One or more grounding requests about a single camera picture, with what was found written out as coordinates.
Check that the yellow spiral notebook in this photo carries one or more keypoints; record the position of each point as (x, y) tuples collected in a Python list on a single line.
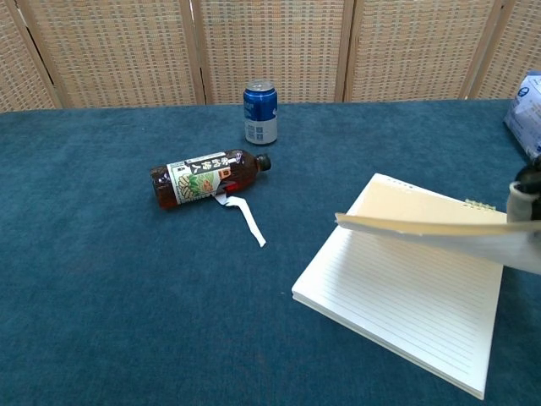
[(406, 287)]

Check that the brown tea bottle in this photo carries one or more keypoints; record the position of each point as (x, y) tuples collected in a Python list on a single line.
[(194, 177)]

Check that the woven folding screen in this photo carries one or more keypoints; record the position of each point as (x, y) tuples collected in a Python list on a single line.
[(270, 51)]

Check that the white and blue plastic package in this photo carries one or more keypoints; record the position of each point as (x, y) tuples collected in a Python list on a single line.
[(528, 122)]

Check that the teal table cloth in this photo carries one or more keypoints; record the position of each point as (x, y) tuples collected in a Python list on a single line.
[(127, 296)]

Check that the blue and white drink can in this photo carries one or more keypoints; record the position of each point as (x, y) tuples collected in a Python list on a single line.
[(260, 114)]

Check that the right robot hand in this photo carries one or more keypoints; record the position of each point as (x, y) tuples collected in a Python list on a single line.
[(524, 199)]

